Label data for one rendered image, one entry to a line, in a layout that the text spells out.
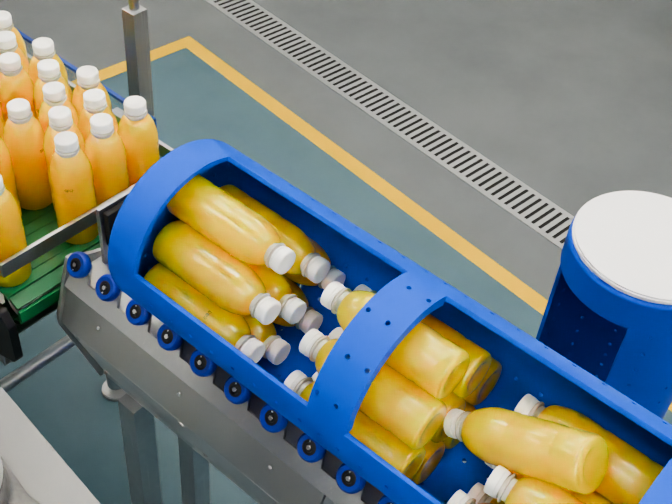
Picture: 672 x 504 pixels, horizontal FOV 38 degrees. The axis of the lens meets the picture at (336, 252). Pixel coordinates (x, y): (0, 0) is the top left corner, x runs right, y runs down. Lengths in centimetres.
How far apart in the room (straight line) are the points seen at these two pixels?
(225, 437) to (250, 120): 217
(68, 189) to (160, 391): 38
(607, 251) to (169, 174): 75
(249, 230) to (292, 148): 209
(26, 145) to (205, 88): 201
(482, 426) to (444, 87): 271
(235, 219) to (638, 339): 72
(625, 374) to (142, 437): 92
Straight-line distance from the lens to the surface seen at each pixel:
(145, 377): 165
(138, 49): 210
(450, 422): 132
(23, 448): 133
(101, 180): 178
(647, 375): 180
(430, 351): 126
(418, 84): 387
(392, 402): 127
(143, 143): 179
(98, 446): 263
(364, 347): 124
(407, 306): 126
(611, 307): 169
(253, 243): 139
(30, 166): 183
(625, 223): 178
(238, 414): 152
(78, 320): 174
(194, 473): 224
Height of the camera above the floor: 215
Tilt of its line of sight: 44 degrees down
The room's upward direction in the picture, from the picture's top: 6 degrees clockwise
